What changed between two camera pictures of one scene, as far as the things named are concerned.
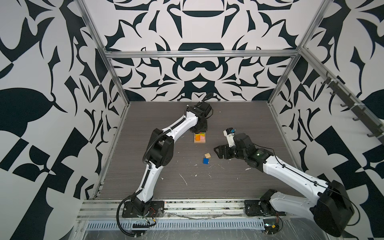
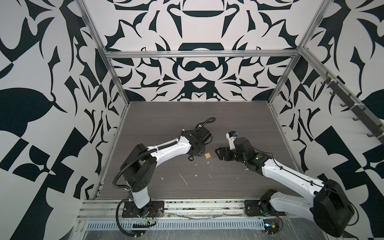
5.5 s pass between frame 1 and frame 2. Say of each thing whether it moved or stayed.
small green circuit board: stayed
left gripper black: moved
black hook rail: stayed
